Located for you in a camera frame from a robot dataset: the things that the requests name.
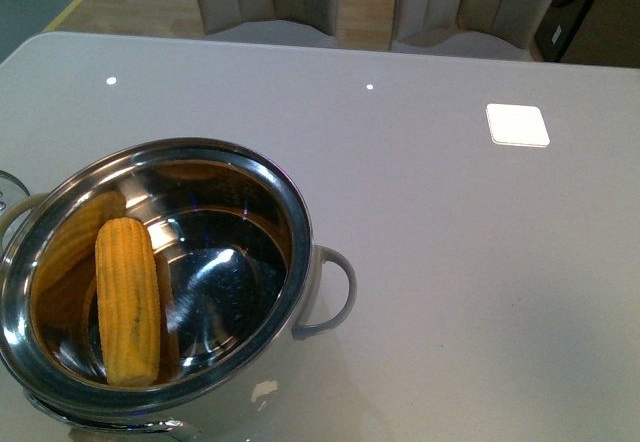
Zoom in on yellow corn cob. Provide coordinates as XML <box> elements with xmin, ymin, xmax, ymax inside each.
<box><xmin>95</xmin><ymin>217</ymin><xmax>161</xmax><ymax>387</ymax></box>

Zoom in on glass pot lid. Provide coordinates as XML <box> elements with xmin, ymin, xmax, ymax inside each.
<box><xmin>0</xmin><ymin>170</ymin><xmax>30</xmax><ymax>215</ymax></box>

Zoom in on stainless steel pot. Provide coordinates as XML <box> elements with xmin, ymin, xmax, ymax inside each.
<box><xmin>1</xmin><ymin>138</ymin><xmax>357</xmax><ymax>441</ymax></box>

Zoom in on left beige upholstered chair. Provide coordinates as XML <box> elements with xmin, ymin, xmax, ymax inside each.
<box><xmin>197</xmin><ymin>0</ymin><xmax>339</xmax><ymax>48</ymax></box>

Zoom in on beige upholstered chair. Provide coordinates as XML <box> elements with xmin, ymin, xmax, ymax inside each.
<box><xmin>389</xmin><ymin>0</ymin><xmax>553</xmax><ymax>61</ymax></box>
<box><xmin>197</xmin><ymin>0</ymin><xmax>339</xmax><ymax>48</ymax></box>

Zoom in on right beige upholstered chair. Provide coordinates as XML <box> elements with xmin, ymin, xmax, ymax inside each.
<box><xmin>389</xmin><ymin>0</ymin><xmax>553</xmax><ymax>61</ymax></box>

